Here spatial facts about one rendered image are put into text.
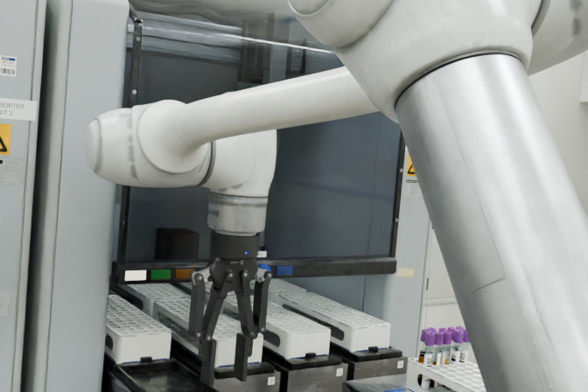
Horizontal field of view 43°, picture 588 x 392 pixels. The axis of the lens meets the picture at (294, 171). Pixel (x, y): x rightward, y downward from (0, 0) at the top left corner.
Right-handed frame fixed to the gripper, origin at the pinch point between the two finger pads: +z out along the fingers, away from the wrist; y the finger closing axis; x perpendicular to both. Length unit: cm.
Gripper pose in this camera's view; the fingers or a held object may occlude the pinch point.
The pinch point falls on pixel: (225, 360)
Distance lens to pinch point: 120.8
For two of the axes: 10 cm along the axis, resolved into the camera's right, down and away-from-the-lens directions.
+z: -0.9, 10.0, 0.5
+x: 5.4, 0.9, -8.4
